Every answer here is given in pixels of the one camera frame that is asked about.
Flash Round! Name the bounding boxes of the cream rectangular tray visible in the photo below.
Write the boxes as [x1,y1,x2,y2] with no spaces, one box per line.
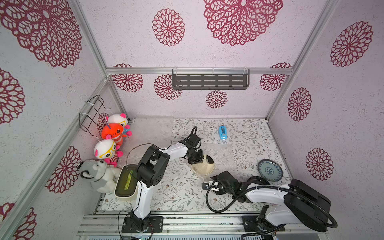
[114,164,139,201]

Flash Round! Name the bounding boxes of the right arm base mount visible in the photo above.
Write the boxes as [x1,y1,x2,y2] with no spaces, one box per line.
[242,215,285,233]

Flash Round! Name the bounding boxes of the cream plate with black flowers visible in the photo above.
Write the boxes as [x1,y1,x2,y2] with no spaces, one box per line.
[190,155,215,176]

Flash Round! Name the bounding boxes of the blue floral ceramic plate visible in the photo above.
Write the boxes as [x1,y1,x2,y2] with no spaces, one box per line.
[257,159,284,182]

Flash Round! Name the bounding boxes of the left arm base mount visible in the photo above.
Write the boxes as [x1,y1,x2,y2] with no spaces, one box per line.
[122,214,164,234]

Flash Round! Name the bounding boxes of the white plush with blue dots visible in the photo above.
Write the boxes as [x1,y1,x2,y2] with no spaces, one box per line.
[107,113,133,137]

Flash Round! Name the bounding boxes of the grey plush koala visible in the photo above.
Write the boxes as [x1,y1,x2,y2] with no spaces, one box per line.
[79,160,121,194]

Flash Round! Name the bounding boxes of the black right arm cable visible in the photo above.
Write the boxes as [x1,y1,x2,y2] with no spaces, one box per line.
[205,179,339,229]

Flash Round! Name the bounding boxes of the white plush with striped shirt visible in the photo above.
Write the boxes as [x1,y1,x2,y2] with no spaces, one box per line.
[94,139,124,168]

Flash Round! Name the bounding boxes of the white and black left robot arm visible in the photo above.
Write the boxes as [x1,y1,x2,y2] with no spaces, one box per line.
[133,133,204,220]

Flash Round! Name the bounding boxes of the red monster plush toy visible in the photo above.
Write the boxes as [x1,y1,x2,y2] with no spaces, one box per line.
[101,123,124,146]

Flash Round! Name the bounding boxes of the blue tape dispenser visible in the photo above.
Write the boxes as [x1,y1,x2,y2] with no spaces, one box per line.
[219,126,228,140]

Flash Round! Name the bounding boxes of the grey slotted wall shelf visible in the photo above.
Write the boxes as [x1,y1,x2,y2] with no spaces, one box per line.
[171,69,250,91]

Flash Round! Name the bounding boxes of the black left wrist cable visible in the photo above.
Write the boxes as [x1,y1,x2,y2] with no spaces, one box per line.
[182,125,202,149]

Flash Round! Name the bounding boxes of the black wire wall basket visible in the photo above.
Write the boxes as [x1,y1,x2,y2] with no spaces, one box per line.
[78,95,111,137]

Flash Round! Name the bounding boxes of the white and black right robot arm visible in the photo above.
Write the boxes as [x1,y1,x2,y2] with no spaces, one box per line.
[202,171,338,237]

